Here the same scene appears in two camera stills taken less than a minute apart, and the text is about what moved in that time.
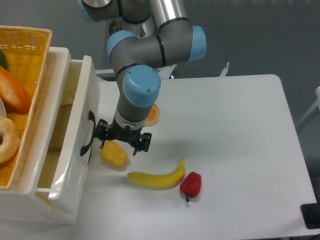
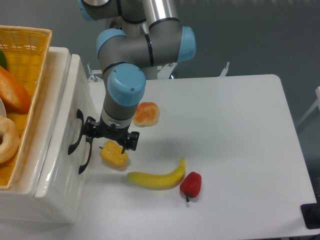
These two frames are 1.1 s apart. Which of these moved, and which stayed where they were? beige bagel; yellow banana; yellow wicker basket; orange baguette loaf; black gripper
Moved: black gripper
Stayed: yellow wicker basket; yellow banana; beige bagel; orange baguette loaf
